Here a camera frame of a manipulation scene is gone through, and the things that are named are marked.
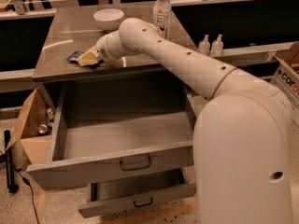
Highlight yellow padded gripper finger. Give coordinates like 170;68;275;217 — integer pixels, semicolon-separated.
77;47;100;67

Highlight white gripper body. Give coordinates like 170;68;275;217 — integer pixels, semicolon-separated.
95;33;121;62

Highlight blue rxbar blueberry wrapper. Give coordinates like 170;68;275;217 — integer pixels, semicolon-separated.
66;51;85;63

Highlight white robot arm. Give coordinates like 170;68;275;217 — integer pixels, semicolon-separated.
91;18;293;224

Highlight grey open top drawer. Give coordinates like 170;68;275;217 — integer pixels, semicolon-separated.
27;73;195;189

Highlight grey lower drawer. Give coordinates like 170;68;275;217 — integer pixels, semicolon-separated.
78;169;196;218

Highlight white ceramic bowl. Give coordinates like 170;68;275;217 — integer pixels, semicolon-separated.
93;8;124;31

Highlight clear plastic water bottle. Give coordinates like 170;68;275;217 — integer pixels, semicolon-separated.
153;0;171;39

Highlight upper metal can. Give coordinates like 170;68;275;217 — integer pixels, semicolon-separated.
46;108;55;122

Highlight metal can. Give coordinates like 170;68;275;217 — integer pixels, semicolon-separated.
46;108;55;122
37;124;52;135

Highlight lower metal can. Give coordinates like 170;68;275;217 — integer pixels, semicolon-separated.
37;124;52;135

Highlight brown cardboard box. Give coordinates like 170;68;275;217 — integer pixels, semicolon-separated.
7;89;51;164

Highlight left sanitizer pump bottle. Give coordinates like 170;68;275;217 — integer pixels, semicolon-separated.
198;35;210;55

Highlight sanitizer pump bottle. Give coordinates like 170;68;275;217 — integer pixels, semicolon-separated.
210;35;223;56
198;35;210;55

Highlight right sanitizer pump bottle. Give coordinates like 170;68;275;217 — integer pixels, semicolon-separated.
210;35;223;56

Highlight black bar on floor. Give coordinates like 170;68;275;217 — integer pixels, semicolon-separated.
4;130;19;193

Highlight black cable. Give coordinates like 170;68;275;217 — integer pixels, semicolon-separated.
14;168;41;224

